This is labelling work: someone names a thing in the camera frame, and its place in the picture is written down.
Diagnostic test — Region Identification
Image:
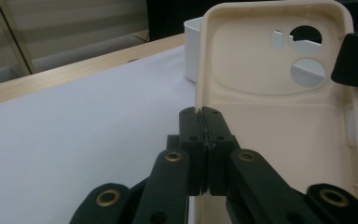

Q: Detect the beige phone case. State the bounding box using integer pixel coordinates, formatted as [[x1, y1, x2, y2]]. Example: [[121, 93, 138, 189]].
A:
[[193, 0, 358, 224]]

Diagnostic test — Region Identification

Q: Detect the wooden table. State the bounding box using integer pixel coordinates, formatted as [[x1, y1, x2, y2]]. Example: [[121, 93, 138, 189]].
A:
[[0, 29, 186, 109]]

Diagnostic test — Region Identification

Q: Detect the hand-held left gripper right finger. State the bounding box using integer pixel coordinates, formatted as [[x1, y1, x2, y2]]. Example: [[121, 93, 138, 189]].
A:
[[201, 106, 324, 224]]

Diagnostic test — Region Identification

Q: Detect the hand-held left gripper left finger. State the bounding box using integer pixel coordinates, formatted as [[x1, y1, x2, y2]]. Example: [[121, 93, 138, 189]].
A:
[[132, 106, 209, 224]]

